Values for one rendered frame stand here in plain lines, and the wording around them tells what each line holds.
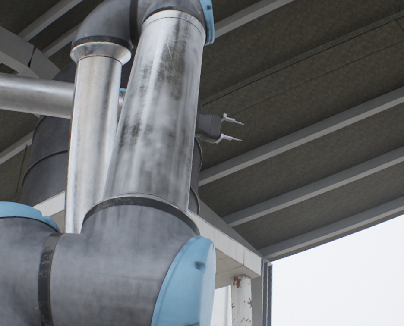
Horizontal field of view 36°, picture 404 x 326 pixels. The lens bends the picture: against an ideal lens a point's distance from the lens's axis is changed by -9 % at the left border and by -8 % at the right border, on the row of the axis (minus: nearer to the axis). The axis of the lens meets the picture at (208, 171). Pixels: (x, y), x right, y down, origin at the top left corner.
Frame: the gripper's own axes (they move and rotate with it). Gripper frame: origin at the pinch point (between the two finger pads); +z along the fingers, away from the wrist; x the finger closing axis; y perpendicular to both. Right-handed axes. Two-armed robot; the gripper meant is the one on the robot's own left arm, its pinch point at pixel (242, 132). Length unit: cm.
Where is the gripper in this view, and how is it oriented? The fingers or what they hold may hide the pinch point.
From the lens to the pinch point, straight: 185.3
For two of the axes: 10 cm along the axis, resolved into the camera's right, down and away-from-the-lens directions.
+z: 9.3, 2.4, 2.7
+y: -3.3, 2.8, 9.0
